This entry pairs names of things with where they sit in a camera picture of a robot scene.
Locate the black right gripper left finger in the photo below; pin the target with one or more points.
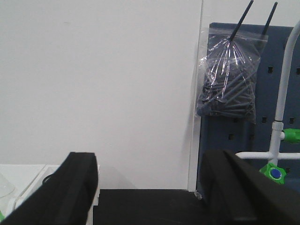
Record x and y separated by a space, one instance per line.
65 198

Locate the blue pegboard drying rack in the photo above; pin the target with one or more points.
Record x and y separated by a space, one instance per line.
237 135

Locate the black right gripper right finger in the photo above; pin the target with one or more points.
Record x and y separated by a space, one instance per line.
238 194

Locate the glass beaker in middle bin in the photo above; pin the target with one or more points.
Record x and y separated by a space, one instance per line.
6 192

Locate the white storage bin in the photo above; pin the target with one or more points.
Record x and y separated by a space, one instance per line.
37 182
21 176

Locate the black wire tripod stand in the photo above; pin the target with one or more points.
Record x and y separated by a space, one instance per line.
46 178

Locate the right white storage bin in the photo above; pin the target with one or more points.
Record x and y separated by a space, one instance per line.
37 182

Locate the bag of grey pegs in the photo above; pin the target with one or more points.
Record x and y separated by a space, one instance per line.
230 71

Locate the middle white storage bin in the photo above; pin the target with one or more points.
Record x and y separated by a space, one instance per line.
21 176

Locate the white lab faucet green knobs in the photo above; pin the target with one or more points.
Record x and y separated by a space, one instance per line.
271 170

